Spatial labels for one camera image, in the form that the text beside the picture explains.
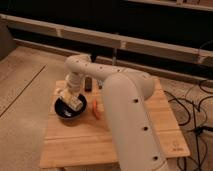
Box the white shelf rail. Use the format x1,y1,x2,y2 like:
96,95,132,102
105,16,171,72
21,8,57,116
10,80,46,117
0,13,213,66

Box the black ceramic bowl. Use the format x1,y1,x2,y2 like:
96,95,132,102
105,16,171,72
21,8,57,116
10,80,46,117
54,94,87,119

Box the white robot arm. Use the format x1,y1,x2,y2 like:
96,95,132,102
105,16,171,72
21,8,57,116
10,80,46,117
60,55,169,171

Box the black floor cables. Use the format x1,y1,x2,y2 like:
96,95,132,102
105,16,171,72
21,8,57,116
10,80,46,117
164,78,213,171

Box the orange carrot toy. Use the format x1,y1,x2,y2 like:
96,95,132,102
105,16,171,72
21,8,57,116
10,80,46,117
92,99,101,120

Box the small dark brown block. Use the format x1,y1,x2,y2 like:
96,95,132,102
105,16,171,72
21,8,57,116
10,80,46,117
84,77,92,92

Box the wooden table board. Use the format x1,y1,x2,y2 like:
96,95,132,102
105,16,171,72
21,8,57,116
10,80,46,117
40,77,190,169

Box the white plastic bottle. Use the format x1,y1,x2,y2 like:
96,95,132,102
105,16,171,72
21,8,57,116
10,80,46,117
61,94,83,111

